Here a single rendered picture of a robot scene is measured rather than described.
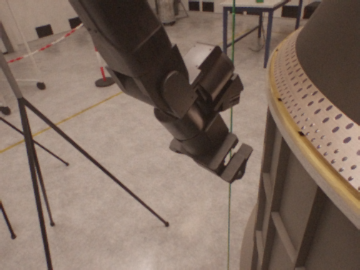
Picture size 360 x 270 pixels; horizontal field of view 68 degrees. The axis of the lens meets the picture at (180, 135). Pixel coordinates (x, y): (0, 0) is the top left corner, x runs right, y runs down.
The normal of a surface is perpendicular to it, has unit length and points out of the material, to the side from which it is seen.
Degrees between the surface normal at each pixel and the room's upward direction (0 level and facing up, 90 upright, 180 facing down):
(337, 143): 43
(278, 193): 90
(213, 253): 0
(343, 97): 62
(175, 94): 90
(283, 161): 90
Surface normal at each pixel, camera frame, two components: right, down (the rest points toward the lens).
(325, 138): -0.74, -0.50
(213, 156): -0.44, -0.47
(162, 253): -0.09, -0.81
